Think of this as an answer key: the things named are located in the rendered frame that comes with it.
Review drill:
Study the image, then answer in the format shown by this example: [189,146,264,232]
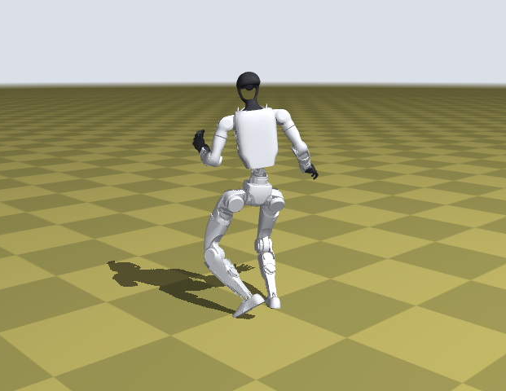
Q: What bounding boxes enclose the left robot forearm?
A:
[200,147,211,166]

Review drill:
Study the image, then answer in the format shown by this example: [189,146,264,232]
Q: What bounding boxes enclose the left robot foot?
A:
[232,293,265,318]

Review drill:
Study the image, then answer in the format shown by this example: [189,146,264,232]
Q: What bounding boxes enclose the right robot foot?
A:
[265,294,281,309]

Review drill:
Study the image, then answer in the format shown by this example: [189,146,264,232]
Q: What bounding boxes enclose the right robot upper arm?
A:
[273,109,308,157]

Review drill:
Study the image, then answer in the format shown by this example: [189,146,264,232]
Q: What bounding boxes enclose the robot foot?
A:
[232,293,265,318]
[265,294,281,309]

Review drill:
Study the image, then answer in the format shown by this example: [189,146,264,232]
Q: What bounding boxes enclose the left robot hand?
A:
[192,130,211,153]

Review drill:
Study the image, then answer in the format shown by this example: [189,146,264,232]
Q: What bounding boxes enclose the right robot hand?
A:
[305,164,319,180]

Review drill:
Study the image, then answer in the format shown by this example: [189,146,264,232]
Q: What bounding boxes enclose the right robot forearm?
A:
[297,141,311,173]

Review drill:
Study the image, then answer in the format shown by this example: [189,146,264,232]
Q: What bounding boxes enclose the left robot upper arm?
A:
[207,114,235,167]

